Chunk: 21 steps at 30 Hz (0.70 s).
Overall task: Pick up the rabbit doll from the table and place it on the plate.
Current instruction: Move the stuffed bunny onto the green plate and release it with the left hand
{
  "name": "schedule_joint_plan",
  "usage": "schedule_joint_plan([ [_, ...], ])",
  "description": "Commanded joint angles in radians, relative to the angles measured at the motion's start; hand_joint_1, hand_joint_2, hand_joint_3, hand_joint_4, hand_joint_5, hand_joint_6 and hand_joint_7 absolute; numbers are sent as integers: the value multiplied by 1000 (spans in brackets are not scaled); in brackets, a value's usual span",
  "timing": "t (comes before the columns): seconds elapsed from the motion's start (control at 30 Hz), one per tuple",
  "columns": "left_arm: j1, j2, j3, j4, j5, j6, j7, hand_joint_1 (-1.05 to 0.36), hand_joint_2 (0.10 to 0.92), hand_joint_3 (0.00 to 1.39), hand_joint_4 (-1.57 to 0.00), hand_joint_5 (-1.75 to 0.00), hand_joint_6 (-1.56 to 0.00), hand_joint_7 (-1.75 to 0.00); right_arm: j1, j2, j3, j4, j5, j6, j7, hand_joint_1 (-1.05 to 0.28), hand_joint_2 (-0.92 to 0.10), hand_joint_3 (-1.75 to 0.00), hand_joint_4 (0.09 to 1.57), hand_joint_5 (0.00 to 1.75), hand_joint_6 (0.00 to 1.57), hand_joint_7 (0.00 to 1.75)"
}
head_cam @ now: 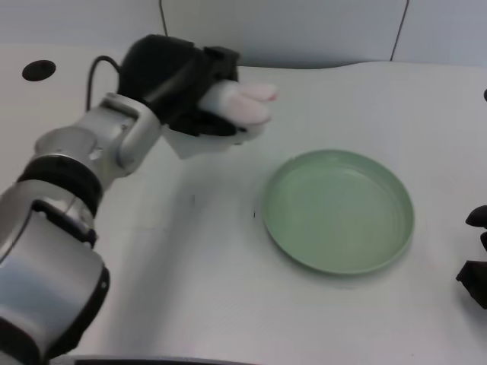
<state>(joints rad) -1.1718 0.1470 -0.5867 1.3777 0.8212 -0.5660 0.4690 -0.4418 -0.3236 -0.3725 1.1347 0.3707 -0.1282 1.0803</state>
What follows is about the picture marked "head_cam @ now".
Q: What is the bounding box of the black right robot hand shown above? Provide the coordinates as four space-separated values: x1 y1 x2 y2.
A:
455 205 487 309

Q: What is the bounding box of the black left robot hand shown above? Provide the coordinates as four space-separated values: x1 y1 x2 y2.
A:
116 33 247 138

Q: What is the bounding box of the white pink rabbit doll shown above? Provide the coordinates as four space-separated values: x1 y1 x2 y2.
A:
161 81 279 160

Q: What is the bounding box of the green round plate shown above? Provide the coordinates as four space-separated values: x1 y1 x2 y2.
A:
260 149 415 281

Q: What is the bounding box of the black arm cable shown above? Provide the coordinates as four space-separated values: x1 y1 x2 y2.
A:
86 55 123 112

